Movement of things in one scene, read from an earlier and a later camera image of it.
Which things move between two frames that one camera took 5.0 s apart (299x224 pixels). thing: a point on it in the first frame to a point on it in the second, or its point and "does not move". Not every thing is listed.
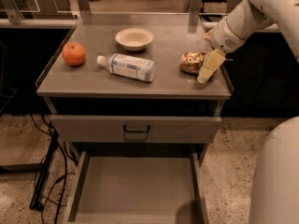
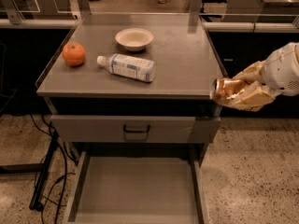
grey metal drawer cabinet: [122, 93] does not move
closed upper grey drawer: [135, 129] does not move
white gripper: [224, 35] to [281, 69]
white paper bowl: [135, 39] does not move
